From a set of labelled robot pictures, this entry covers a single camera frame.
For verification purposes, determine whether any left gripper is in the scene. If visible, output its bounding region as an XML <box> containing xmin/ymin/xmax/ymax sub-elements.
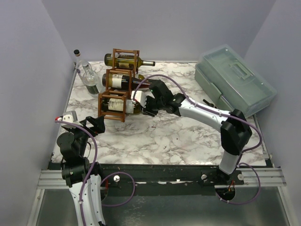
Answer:
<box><xmin>67</xmin><ymin>114</ymin><xmax>105</xmax><ymax>156</ymax></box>

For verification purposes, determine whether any green bottle white label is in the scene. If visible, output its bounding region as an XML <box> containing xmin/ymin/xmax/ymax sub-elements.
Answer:
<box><xmin>101</xmin><ymin>98</ymin><xmax>142</xmax><ymax>115</ymax></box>

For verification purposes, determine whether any clear bottle dark label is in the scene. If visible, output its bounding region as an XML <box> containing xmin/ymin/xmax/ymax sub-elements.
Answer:
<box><xmin>82</xmin><ymin>62</ymin><xmax>101</xmax><ymax>95</ymax></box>

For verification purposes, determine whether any clear wine bottle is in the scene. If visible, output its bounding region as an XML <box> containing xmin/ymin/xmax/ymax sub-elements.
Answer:
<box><xmin>73</xmin><ymin>49</ymin><xmax>88</xmax><ymax>86</ymax></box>

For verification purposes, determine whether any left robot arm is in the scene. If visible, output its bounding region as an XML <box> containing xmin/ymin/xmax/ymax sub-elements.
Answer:
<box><xmin>55</xmin><ymin>113</ymin><xmax>106</xmax><ymax>226</ymax></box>

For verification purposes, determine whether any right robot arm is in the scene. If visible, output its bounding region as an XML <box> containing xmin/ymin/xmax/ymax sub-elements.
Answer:
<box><xmin>132</xmin><ymin>80</ymin><xmax>252</xmax><ymax>185</ymax></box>

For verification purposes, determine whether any brown wooden wine rack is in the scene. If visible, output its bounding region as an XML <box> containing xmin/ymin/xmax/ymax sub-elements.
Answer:
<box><xmin>98</xmin><ymin>48</ymin><xmax>140</xmax><ymax>122</ymax></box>

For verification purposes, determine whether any dark bottle gold foil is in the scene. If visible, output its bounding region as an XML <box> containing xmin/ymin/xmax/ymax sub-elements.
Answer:
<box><xmin>102</xmin><ymin>73</ymin><xmax>152</xmax><ymax>90</ymax></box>

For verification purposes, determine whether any green bottle behind rack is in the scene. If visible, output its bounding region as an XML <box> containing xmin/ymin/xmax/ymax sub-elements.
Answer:
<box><xmin>104</xmin><ymin>53</ymin><xmax>156</xmax><ymax>69</ymax></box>

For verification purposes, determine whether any dark metal crank tool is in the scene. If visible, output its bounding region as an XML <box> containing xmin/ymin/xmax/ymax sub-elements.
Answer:
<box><xmin>203</xmin><ymin>99</ymin><xmax>214</xmax><ymax>107</ymax></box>

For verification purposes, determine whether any translucent green plastic toolbox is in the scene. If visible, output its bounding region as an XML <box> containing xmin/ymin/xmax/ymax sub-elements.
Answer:
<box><xmin>195</xmin><ymin>44</ymin><xmax>277</xmax><ymax>117</ymax></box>

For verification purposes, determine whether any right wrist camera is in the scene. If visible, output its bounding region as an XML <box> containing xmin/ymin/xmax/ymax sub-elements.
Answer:
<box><xmin>131</xmin><ymin>91</ymin><xmax>147</xmax><ymax>108</ymax></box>

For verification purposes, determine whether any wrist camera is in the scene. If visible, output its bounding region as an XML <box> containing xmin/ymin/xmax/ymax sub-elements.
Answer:
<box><xmin>55</xmin><ymin>110</ymin><xmax>78</xmax><ymax>129</ymax></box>
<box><xmin>131</xmin><ymin>91</ymin><xmax>147</xmax><ymax>108</ymax></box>

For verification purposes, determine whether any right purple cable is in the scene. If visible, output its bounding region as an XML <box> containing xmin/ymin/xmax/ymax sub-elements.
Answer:
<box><xmin>134</xmin><ymin>75</ymin><xmax>263</xmax><ymax>205</ymax></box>

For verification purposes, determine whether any purple cable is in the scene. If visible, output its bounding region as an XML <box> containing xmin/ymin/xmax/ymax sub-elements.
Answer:
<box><xmin>55</xmin><ymin>119</ymin><xmax>136</xmax><ymax>226</ymax></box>
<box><xmin>134</xmin><ymin>75</ymin><xmax>263</xmax><ymax>205</ymax></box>

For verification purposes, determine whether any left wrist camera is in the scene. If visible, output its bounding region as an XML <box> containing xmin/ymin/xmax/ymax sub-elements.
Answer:
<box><xmin>55</xmin><ymin>110</ymin><xmax>78</xmax><ymax>129</ymax></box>

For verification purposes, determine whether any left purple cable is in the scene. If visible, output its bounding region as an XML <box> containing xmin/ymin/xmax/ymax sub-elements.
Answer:
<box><xmin>55</xmin><ymin>119</ymin><xmax>136</xmax><ymax>226</ymax></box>

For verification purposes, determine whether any black front mounting rail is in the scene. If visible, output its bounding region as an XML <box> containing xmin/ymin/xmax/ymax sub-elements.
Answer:
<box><xmin>47</xmin><ymin>163</ymin><xmax>245</xmax><ymax>197</ymax></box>

